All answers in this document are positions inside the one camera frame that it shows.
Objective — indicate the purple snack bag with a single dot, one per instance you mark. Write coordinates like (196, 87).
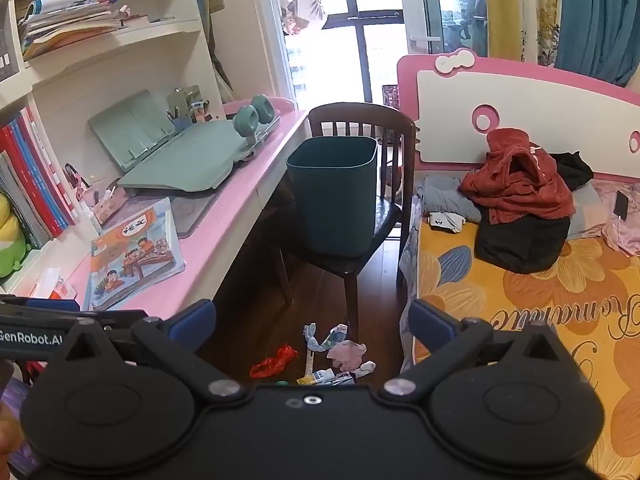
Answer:
(345, 378)

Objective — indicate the green yellow plush toy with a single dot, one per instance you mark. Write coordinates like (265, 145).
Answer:
(10, 255)

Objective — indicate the pink desk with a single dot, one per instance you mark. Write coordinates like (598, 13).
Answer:
(220, 220)

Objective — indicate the pink blanket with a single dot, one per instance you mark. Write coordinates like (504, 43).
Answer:
(625, 240)

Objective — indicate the black phone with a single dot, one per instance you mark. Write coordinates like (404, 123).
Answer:
(621, 205)

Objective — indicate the small black cloth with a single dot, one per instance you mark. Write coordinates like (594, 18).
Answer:
(575, 170)

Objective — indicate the small white blue gadget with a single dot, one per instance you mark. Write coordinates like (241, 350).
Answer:
(200, 111)

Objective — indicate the dark wooden chair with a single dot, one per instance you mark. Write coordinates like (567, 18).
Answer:
(350, 112)

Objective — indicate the white printed cloth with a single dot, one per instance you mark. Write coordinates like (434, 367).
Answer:
(445, 221)

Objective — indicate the row of red blue books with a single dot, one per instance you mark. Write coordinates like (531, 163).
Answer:
(35, 175)

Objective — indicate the cream bookshelf hutch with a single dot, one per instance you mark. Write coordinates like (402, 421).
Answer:
(125, 75)

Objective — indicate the person's left hand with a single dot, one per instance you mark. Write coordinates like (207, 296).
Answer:
(7, 432)

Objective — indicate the orange floral bed sheet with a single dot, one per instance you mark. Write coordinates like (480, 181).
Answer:
(550, 310)

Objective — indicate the grey cloth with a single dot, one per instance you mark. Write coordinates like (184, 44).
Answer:
(445, 197)

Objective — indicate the pink pen tray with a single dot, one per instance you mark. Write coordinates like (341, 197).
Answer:
(110, 207)

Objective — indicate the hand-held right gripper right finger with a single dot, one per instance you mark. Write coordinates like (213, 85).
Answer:
(430, 322)

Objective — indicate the green desk organiser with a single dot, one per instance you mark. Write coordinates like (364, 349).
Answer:
(186, 97)

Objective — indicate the red plastic bag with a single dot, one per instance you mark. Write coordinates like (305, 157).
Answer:
(270, 366)

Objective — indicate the grey desk mat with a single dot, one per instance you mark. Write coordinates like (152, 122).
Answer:
(195, 215)

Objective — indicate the yellow printed curtain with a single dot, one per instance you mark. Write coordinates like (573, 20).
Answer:
(520, 5)

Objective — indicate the beige blue curtain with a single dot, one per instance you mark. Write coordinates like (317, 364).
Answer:
(220, 60)

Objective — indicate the thin white plastic strip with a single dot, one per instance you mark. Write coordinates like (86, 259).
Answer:
(309, 362)

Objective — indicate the small white paper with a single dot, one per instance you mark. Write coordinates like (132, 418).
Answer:
(367, 366)

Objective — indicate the white framed glass door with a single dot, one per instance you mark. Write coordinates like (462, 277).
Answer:
(425, 37)

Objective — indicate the illustrated orange textbook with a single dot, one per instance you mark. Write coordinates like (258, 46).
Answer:
(135, 255)

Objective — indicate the acrylic figure stand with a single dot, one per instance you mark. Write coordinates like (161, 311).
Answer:
(77, 182)

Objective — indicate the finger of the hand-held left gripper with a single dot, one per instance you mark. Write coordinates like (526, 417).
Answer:
(52, 304)

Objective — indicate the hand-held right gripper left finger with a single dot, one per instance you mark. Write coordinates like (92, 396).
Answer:
(192, 322)

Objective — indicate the black padded garment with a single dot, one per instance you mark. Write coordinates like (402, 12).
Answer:
(520, 245)

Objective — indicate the yellow white tube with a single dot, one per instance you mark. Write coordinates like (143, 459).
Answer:
(317, 376)

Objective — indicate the pink net cloth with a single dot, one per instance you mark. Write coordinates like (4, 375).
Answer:
(347, 355)

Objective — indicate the dark teal plastic bin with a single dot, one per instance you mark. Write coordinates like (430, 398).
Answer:
(330, 195)

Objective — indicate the green book stand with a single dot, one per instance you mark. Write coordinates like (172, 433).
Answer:
(130, 130)

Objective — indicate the green tilting desk board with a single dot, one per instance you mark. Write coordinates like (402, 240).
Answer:
(195, 160)

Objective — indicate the black framed window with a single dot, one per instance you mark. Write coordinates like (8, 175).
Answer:
(357, 25)

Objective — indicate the pile of books and papers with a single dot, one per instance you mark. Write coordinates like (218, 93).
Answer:
(65, 15)

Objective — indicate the pink white bed headboard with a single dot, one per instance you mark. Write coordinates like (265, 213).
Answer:
(525, 105)

